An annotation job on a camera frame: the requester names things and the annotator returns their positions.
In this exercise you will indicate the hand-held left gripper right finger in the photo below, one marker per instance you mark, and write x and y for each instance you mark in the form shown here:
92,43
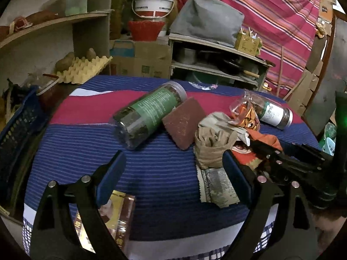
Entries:
235,176

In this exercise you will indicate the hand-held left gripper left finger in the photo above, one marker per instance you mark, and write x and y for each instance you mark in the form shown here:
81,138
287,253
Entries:
111,174

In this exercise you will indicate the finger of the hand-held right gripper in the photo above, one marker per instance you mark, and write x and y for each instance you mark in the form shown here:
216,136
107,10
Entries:
278,170
292,155

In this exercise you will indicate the grey fabric swatch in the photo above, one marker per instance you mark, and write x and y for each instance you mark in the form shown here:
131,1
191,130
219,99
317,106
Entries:
217,187

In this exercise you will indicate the turquoise plastic basket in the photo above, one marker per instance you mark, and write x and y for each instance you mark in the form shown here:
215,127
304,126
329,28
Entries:
328,143

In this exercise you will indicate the beige cloth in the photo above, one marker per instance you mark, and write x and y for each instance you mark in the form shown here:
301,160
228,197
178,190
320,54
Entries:
214,140

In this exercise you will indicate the orange printed packet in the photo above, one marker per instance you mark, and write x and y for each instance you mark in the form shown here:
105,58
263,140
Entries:
250,122

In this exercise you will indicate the clear plastic wrapper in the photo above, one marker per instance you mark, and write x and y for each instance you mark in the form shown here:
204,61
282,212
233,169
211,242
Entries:
244,101

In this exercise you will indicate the maroon scouring pad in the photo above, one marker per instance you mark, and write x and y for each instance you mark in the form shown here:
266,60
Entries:
184,122

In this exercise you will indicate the red and gold box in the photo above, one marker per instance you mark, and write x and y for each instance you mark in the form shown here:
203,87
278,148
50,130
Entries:
119,216

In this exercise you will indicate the printed blanket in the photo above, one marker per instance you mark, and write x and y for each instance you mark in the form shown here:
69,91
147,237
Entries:
162,173

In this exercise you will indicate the flattened cardboard pieces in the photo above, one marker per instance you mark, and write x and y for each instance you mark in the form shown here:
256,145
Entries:
306,86

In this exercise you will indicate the grey door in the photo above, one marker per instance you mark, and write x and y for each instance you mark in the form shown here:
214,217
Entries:
325,86

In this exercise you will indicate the green label plastic jar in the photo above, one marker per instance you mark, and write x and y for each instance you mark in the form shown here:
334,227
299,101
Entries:
151,108

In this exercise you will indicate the blue plastic crate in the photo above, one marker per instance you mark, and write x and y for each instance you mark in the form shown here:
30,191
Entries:
19,132

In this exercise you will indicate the cardboard egg tray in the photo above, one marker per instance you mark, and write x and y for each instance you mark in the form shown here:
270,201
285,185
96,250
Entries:
84,70

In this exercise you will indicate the black pan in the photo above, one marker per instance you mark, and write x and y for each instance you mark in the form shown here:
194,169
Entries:
230,62

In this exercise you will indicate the cardboard box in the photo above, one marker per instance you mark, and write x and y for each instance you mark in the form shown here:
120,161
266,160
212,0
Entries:
146,59

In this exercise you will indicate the yellow box with sticks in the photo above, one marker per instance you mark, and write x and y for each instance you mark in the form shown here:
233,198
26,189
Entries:
246,43

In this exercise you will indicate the small potato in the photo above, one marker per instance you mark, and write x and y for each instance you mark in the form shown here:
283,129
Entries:
91,54

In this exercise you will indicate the large potato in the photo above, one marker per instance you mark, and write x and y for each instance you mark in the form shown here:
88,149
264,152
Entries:
64,61

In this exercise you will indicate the small steel pot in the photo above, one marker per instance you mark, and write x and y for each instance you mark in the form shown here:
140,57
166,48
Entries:
186,56

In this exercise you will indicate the small wooden shelf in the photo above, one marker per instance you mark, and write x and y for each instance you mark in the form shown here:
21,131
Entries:
217,46

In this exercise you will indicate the red striped curtain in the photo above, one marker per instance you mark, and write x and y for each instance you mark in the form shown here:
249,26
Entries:
271,19

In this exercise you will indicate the red plastic basket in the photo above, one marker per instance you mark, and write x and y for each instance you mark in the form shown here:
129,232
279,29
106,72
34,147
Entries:
146,29

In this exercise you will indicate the wooden shelf unit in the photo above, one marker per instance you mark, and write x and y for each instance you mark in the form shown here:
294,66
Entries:
54,27

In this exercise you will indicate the grey cushion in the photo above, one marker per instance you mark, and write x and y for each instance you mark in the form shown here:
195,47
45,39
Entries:
206,19

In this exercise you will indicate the white plastic bucket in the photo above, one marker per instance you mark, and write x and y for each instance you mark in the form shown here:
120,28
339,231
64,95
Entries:
151,4

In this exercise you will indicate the translucent plastic container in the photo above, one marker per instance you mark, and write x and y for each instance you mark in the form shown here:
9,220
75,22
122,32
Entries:
76,2

